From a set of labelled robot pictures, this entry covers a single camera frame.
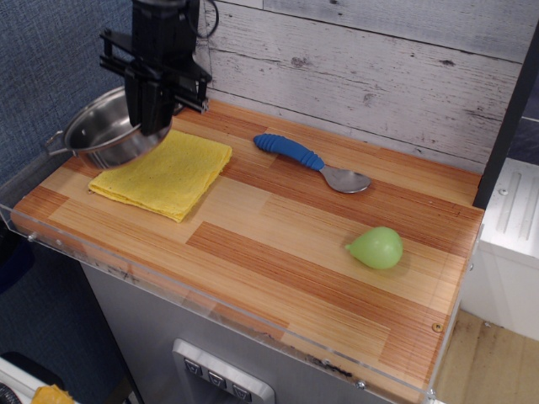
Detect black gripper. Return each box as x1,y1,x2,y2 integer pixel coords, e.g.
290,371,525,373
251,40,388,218
100,1,213,136

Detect stainless steel two-handled pan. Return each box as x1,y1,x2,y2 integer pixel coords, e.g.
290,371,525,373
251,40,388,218
44,87,172,170

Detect folded yellow cloth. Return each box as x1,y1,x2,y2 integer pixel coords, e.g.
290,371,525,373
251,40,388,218
88,130,232,222

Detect silver cabinet with button panel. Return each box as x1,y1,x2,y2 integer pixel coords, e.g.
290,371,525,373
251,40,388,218
83,265,384,403

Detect green plastic pear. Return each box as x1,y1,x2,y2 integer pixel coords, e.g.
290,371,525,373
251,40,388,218
345,226,403,269

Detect yellow object bottom left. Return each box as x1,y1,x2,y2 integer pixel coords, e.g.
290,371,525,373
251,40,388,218
31,385,74,404

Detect white aluminium side block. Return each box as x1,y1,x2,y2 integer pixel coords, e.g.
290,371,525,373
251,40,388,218
461,158,538,340

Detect clear acrylic guard rail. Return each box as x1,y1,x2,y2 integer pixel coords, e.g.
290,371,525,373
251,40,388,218
0,62,485,404

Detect blue-handled metal spoon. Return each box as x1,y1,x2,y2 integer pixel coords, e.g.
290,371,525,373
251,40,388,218
253,134,371,194

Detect black braided cable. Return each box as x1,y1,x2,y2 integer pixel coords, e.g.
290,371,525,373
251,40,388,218
0,381,22,404

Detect black right vertical post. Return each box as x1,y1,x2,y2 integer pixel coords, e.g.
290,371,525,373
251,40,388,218
472,26,538,210

